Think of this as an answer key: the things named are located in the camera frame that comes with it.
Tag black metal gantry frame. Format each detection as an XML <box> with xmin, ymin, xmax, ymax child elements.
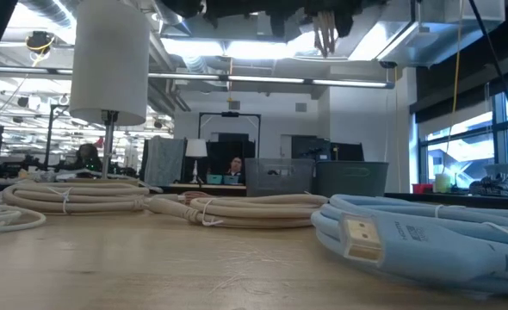
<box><xmin>198</xmin><ymin>111</ymin><xmax>263</xmax><ymax>159</ymax></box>

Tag dark side counter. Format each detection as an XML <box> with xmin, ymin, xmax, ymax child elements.
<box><xmin>385</xmin><ymin>191</ymin><xmax>508</xmax><ymax>208</ymax></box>

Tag grey plastic basket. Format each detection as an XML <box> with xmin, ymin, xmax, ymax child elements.
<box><xmin>244</xmin><ymin>158</ymin><xmax>316</xmax><ymax>198</ymax></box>

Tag black background screen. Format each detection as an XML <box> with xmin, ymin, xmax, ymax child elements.
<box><xmin>205</xmin><ymin>132</ymin><xmax>257</xmax><ymax>177</ymax></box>

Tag yellow-green cup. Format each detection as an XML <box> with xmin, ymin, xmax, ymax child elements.
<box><xmin>434</xmin><ymin>172</ymin><xmax>452</xmax><ymax>194</ymax></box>

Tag brown background desk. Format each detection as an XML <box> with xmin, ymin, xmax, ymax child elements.
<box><xmin>158</xmin><ymin>183</ymin><xmax>247</xmax><ymax>197</ymax></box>

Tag black ceiling device yellow cable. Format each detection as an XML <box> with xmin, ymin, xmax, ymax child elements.
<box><xmin>24</xmin><ymin>29</ymin><xmax>57</xmax><ymax>56</ymax></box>

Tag long ceiling light bar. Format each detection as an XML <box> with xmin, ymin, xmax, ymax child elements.
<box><xmin>0</xmin><ymin>64</ymin><xmax>396</xmax><ymax>90</ymax></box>

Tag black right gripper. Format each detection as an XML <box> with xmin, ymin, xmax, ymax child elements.
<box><xmin>161</xmin><ymin>0</ymin><xmax>388</xmax><ymax>39</ymax></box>

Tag silver air duct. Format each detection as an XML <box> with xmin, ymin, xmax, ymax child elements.
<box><xmin>335</xmin><ymin>0</ymin><xmax>507</xmax><ymax>69</ymax></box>

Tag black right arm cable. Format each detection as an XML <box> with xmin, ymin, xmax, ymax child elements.
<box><xmin>468</xmin><ymin>0</ymin><xmax>508</xmax><ymax>151</ymax></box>

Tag yellow hanging cord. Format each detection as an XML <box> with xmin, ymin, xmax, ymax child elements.
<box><xmin>442</xmin><ymin>0</ymin><xmax>465</xmax><ymax>164</ymax></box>

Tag large window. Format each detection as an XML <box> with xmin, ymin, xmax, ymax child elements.
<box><xmin>417</xmin><ymin>81</ymin><xmax>508</xmax><ymax>194</ymax></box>

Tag grey-green draped cloth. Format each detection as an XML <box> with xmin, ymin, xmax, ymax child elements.
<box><xmin>143</xmin><ymin>136</ymin><xmax>187</xmax><ymax>188</ymax></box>

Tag light blue HDMI cable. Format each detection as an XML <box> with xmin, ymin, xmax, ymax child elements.
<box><xmin>310</xmin><ymin>193</ymin><xmax>508</xmax><ymax>299</ymax></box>

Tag small white table lamp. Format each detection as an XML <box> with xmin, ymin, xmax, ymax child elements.
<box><xmin>184</xmin><ymin>138</ymin><xmax>209</xmax><ymax>185</ymax></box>

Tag white cylinder shade table lamp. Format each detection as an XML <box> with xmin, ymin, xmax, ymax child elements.
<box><xmin>69</xmin><ymin>0</ymin><xmax>151</xmax><ymax>181</ymax></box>

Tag person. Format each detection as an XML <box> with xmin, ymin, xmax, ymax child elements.
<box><xmin>226</xmin><ymin>155</ymin><xmax>246</xmax><ymax>185</ymax></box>
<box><xmin>71</xmin><ymin>143</ymin><xmax>105</xmax><ymax>173</ymax></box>

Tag dark green plastic basket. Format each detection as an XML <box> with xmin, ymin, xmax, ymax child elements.
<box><xmin>314</xmin><ymin>161</ymin><xmax>390</xmax><ymax>198</ymax></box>

